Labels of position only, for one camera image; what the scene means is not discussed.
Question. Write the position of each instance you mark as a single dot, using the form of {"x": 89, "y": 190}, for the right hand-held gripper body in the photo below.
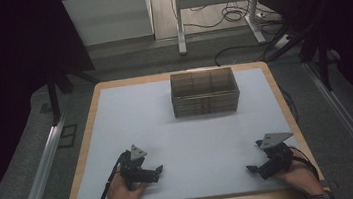
{"x": 275, "y": 160}

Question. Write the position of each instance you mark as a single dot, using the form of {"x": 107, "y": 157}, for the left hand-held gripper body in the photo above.
{"x": 134, "y": 171}

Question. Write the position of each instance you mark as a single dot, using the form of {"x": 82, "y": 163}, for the person's left hand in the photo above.
{"x": 121, "y": 194}

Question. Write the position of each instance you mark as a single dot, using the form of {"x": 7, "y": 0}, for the person's right hand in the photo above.
{"x": 302, "y": 175}

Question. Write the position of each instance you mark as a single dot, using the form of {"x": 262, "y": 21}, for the white table mat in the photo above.
{"x": 197, "y": 150}

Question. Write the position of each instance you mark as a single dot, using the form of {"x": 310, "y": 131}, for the dark sleeve cuff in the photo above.
{"x": 321, "y": 198}

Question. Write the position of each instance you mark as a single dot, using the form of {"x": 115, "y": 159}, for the clear plastic drawer box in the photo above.
{"x": 204, "y": 93}

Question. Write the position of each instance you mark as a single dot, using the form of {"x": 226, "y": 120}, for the black metal stand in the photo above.
{"x": 323, "y": 62}
{"x": 54, "y": 96}

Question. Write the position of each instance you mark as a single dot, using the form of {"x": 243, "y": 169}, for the white power strip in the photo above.
{"x": 282, "y": 41}

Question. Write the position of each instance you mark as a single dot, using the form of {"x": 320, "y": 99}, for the white cabinet panel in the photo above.
{"x": 108, "y": 18}

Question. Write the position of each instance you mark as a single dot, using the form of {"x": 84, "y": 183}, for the aluminium rail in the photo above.
{"x": 40, "y": 175}
{"x": 352, "y": 126}

